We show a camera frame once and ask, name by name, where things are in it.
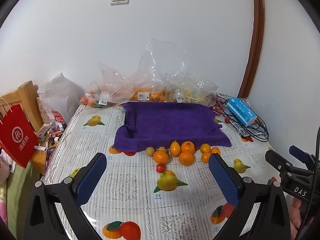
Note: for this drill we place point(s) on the clear bag of leafy mandarins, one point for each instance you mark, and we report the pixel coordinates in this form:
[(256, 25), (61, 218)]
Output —
[(105, 90)]

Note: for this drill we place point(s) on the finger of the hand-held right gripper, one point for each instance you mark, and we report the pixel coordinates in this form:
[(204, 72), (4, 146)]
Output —
[(277, 162), (300, 153)]

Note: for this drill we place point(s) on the clear bag of oranges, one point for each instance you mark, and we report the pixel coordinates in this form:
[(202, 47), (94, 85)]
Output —
[(155, 80)]

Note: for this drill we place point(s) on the wooden chair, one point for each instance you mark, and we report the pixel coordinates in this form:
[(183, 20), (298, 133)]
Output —
[(28, 97)]

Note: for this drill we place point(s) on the brown wooden door frame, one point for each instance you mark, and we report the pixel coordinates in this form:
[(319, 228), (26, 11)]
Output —
[(257, 30)]

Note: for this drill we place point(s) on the grey patterned pouch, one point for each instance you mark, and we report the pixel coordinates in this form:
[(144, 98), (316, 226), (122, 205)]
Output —
[(247, 130)]

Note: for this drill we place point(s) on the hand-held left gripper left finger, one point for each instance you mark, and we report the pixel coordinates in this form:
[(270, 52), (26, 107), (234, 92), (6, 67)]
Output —
[(91, 177)]

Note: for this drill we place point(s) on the orange mandarin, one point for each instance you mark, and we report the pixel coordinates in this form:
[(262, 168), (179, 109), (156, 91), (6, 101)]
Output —
[(186, 158), (160, 157)]

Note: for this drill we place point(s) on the tan longan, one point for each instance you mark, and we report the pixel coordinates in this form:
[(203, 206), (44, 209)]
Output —
[(150, 151), (162, 149)]

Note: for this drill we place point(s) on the clear bag of yellow fruit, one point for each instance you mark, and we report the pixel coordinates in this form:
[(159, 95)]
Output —
[(190, 92)]

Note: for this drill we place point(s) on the person's right hand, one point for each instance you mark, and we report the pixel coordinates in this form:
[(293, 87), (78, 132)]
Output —
[(296, 207)]

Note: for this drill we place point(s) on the blue box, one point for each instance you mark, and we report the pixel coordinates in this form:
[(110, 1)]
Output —
[(241, 111)]

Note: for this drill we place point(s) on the mandarin with green stem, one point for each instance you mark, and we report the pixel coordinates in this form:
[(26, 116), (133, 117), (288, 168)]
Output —
[(187, 147)]

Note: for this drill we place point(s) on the oval orange kumquat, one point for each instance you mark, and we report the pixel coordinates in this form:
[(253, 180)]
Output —
[(175, 149)]

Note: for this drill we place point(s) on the pile of small bottles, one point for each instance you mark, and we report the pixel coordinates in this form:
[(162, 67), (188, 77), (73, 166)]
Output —
[(51, 132)]

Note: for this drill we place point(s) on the white plastic bag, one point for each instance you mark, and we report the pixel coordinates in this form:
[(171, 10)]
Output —
[(60, 95)]

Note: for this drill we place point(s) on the red paper bag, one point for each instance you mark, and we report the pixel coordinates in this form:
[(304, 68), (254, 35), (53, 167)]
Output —
[(16, 135)]

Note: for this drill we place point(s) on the small red tomato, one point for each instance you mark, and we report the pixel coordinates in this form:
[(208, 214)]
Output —
[(160, 168)]

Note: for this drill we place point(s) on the purple towel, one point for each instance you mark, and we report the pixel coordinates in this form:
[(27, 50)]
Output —
[(170, 125)]

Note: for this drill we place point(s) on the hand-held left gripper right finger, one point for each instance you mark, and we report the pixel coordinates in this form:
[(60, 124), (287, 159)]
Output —
[(223, 180)]

